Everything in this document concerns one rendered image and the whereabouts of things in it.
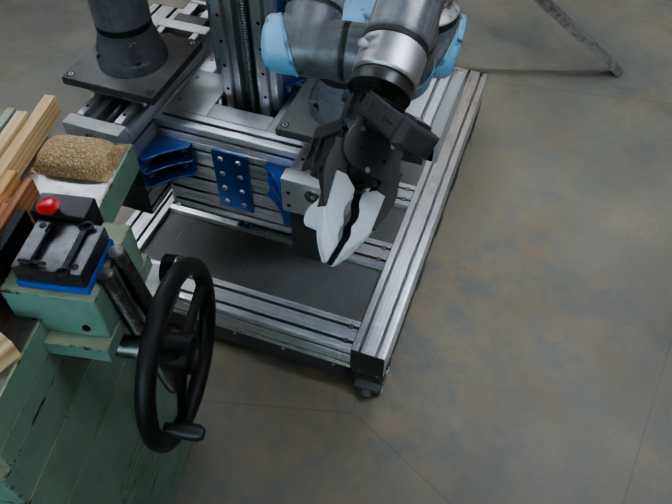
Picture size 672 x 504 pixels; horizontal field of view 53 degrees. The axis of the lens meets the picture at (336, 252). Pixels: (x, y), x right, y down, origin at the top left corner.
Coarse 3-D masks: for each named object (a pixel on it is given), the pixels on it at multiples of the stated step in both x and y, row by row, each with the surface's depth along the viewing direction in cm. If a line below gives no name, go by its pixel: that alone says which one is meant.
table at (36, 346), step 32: (32, 160) 114; (128, 160) 115; (64, 192) 109; (96, 192) 109; (0, 320) 93; (32, 320) 93; (32, 352) 92; (64, 352) 95; (96, 352) 94; (0, 384) 86; (32, 384) 93; (0, 416) 86; (0, 448) 87
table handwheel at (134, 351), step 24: (192, 264) 97; (168, 288) 90; (168, 312) 89; (192, 312) 103; (144, 336) 86; (168, 336) 98; (192, 336) 99; (144, 360) 86; (168, 360) 93; (192, 360) 98; (144, 384) 86; (192, 384) 110; (144, 408) 87; (192, 408) 107; (144, 432) 89
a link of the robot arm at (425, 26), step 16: (384, 0) 73; (400, 0) 72; (416, 0) 72; (432, 0) 73; (384, 16) 72; (400, 16) 71; (416, 16) 71; (432, 16) 73; (368, 32) 73; (400, 32) 71; (416, 32) 71; (432, 32) 73; (432, 48) 79
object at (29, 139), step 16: (48, 96) 118; (32, 112) 116; (48, 112) 117; (32, 128) 113; (48, 128) 118; (16, 144) 110; (32, 144) 113; (0, 160) 108; (16, 160) 109; (0, 176) 106
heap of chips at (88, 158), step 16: (48, 144) 112; (64, 144) 111; (80, 144) 111; (96, 144) 112; (112, 144) 113; (48, 160) 110; (64, 160) 110; (80, 160) 110; (96, 160) 110; (112, 160) 112; (64, 176) 111; (80, 176) 110; (96, 176) 110
